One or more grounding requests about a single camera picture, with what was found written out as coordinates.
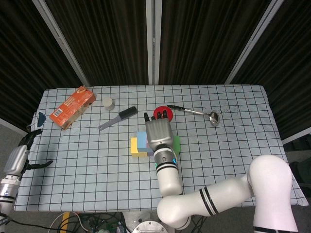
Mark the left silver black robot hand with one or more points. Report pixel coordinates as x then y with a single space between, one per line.
17 160

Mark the white partition post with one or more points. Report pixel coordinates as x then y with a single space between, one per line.
62 41
253 41
153 41

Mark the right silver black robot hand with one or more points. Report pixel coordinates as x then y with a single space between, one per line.
159 132

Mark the blue foam cube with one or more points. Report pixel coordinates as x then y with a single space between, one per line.
142 139

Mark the yellow floor strip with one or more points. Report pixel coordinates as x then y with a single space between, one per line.
65 218

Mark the checkered light blue tablecloth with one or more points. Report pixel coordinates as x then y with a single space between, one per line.
97 184

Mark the red plastic disc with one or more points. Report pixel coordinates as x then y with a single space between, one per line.
170 114

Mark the orange cardboard box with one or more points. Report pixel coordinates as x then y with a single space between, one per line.
71 108

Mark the small white jar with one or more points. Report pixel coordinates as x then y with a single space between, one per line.
108 104

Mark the green foam cube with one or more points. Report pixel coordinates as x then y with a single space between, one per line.
177 144

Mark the dark pleated curtain panel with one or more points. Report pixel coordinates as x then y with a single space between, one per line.
104 41
291 72
199 41
22 60

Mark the grey brush black bristles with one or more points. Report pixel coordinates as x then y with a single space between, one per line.
126 113

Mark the dark blue clip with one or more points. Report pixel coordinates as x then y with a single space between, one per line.
41 120

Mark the yellow foam cube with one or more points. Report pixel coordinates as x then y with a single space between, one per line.
134 148

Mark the metal robot base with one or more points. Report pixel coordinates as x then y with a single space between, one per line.
145 225

